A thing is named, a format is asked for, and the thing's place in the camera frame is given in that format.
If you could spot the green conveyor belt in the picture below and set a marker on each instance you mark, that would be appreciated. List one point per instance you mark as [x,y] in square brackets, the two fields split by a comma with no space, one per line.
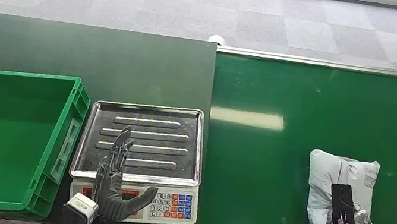
[342,110]

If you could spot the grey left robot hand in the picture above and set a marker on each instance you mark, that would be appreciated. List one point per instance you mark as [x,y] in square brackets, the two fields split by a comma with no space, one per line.
[110,192]

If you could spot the thin aluminium conveyor rail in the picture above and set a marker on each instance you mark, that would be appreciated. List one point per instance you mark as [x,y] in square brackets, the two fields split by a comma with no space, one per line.
[330,63]

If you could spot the white conveyor roller end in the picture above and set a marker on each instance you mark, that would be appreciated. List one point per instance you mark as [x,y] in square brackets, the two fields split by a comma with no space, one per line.
[218,39]

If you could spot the white scale with steel tray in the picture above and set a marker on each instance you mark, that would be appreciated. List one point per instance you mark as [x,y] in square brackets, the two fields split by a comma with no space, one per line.
[167,206]

